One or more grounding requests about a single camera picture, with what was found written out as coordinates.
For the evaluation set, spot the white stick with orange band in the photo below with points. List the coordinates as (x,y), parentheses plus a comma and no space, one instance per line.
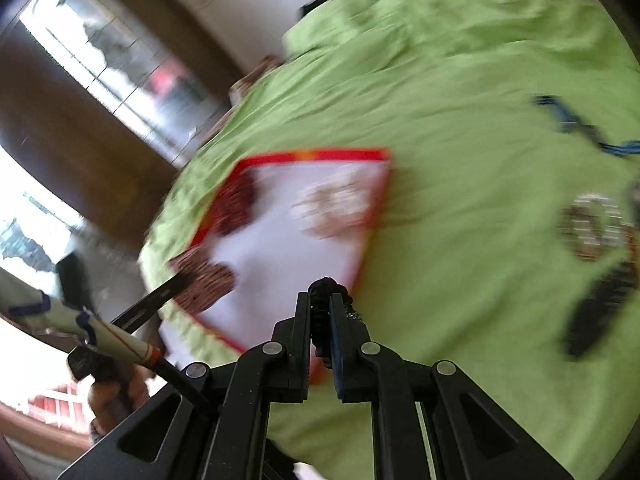
(115,337)

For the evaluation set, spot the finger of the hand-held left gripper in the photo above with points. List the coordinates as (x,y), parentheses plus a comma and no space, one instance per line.
(150,302)

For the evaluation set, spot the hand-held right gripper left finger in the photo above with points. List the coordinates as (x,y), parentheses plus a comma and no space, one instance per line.
(302,340)

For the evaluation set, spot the red tray with white inside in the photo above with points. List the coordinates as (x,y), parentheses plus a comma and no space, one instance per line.
(295,265)

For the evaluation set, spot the white dotted scrunchie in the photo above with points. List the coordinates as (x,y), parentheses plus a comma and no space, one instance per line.
(352,200)
(315,210)

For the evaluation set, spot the green blanket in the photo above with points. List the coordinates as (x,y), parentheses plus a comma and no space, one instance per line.
(460,110)

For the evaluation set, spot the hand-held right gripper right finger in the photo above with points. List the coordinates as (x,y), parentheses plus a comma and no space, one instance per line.
(338,345)

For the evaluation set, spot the brown patterned cloth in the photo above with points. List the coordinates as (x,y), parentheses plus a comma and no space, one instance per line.
(255,80)

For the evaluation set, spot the person's left forearm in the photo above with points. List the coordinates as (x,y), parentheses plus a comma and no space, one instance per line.
(100,432)

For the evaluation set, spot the dark red scrunchie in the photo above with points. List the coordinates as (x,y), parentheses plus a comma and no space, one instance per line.
(235,205)

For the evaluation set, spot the red checkered scrunchie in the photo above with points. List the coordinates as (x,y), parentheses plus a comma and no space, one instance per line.
(205,285)

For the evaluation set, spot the person's left hand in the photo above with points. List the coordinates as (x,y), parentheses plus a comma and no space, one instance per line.
(131,391)

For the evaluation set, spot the glass window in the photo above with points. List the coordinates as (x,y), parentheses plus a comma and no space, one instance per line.
(30,220)
(115,60)

